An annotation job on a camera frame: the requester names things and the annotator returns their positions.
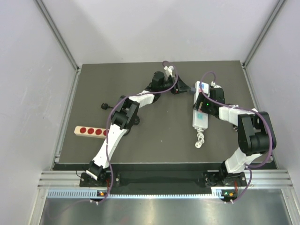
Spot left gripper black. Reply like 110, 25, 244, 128
159, 74, 191, 94

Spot grey plug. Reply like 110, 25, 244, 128
189, 87, 196, 94

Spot white power strip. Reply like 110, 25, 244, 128
192, 81, 209, 149

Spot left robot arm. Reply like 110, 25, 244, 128
81, 71, 190, 187

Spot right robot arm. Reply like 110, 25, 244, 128
193, 83, 277, 187

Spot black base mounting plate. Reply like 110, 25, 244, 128
80, 170, 246, 189

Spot wooden power strip red sockets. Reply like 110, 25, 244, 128
74, 126, 108, 139

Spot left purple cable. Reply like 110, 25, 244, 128
46, 60, 179, 218

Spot purple cable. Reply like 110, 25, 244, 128
199, 71, 275, 204
46, 60, 179, 218

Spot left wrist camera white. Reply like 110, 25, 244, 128
164, 66, 174, 77

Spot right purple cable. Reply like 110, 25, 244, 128
199, 71, 275, 204

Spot right aluminium frame post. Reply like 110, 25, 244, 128
243, 0, 295, 169

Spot aluminium frame post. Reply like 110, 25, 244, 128
34, 0, 81, 170
243, 0, 295, 169

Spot black power cable with plug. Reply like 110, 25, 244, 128
101, 103, 141, 127

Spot white slotted cable duct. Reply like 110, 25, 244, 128
46, 189, 234, 199

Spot left aluminium frame post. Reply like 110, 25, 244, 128
34, 0, 81, 170

